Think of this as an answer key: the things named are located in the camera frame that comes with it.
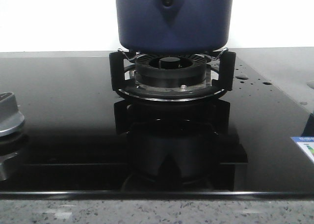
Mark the dark blue pot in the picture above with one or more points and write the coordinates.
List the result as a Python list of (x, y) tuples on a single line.
[(173, 26)]

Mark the black pot support grate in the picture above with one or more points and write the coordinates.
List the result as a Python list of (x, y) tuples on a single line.
[(219, 78)]

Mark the black gas burner head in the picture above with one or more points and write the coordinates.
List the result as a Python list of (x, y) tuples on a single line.
[(170, 71)]

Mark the black glass gas stove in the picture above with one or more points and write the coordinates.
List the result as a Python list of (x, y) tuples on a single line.
[(81, 140)]

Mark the silver stove knob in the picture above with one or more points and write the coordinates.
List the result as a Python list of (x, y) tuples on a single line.
[(11, 119)]

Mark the energy label sticker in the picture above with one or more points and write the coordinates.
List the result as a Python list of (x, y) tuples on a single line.
[(306, 144)]

